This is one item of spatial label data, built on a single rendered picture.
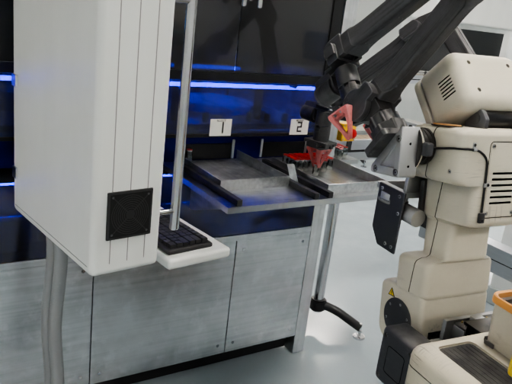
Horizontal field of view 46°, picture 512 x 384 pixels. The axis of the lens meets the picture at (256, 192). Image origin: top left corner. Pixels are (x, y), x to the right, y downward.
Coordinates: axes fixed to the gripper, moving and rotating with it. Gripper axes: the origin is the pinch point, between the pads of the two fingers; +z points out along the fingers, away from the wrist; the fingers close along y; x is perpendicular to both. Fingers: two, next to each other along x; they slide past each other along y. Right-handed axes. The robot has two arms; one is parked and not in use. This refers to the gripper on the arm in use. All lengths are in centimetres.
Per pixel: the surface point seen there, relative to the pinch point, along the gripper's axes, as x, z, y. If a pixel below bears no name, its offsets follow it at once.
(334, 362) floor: -31, 92, -4
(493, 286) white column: -153, 82, -21
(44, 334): 92, 47, 20
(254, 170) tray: 17.1, 4.1, 14.1
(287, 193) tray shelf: 26.0, 4.0, -9.7
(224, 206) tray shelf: 52, 4, -8
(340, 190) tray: 9.5, 2.5, -18.0
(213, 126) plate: 28.7, -10.2, 24.8
